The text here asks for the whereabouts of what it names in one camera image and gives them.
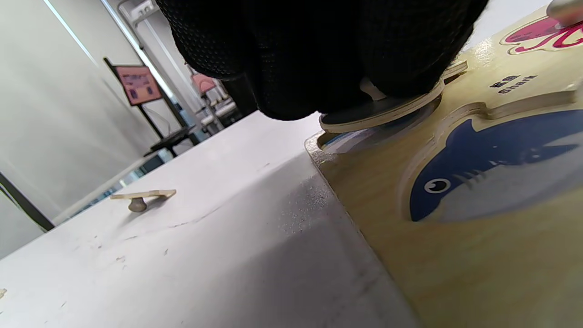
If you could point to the blue white puzzle piece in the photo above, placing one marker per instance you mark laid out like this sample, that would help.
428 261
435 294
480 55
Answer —
378 114

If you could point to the wooden sea animal puzzle frame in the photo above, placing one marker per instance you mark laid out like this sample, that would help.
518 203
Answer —
455 273

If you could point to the pink screen monitor on stand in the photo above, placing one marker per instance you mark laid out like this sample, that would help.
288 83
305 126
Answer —
139 84

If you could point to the small pink screen monitor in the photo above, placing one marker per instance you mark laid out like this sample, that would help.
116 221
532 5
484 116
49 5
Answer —
203 83

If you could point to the wooden puzzle piece with tail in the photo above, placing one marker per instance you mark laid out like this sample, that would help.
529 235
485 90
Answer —
145 195

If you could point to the octopus puzzle piece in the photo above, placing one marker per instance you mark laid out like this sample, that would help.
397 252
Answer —
537 38

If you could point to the person's left hand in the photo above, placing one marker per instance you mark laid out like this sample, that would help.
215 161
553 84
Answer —
319 45

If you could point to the black mesh office chair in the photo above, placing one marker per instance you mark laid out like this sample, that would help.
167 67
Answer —
239 95

